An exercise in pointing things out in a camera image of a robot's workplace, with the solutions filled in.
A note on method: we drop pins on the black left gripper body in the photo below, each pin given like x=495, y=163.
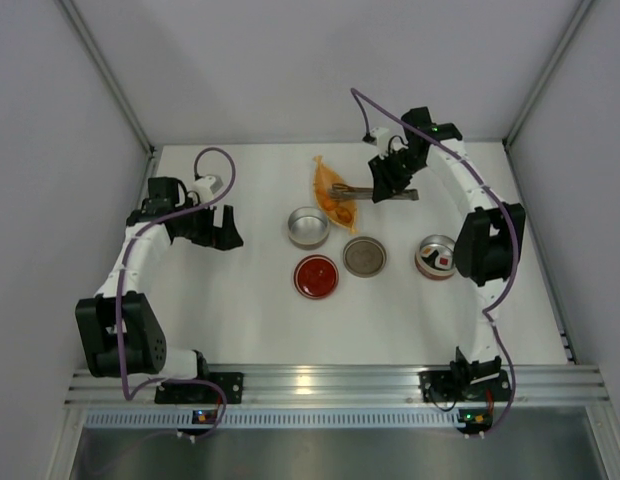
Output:
x=213, y=226

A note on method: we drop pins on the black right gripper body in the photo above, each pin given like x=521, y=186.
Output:
x=390, y=168

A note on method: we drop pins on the metal tongs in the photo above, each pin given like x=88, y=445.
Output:
x=340, y=191

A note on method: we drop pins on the sushi roll black white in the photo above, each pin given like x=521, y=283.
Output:
x=427, y=251

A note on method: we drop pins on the sushi piece with red top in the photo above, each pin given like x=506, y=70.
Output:
x=444, y=262

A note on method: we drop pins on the orange fried food piece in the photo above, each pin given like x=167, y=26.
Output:
x=328, y=204
x=344, y=216

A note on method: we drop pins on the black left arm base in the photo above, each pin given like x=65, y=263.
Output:
x=219, y=387

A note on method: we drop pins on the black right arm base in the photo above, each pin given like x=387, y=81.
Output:
x=441, y=387

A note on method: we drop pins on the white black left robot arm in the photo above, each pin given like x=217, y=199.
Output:
x=120, y=333

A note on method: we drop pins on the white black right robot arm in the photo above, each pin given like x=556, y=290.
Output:
x=488, y=248

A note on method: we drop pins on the woven bamboo basket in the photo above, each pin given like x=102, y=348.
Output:
x=324, y=177

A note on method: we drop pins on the red round metal container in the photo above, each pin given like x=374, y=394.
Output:
x=425, y=265

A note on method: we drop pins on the grey round metal container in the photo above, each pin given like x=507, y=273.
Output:
x=308, y=227

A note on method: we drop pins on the red round lid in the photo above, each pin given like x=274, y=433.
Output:
x=316, y=277

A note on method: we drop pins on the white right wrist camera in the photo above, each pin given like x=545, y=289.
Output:
x=378, y=137

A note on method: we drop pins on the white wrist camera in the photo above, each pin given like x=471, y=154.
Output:
x=378, y=137
x=206, y=188

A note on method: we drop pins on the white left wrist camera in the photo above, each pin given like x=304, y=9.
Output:
x=206, y=188

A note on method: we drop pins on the aluminium mounting rail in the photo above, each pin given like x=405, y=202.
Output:
x=306, y=386

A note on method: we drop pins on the slotted grey cable duct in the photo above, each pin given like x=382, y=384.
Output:
x=165, y=418

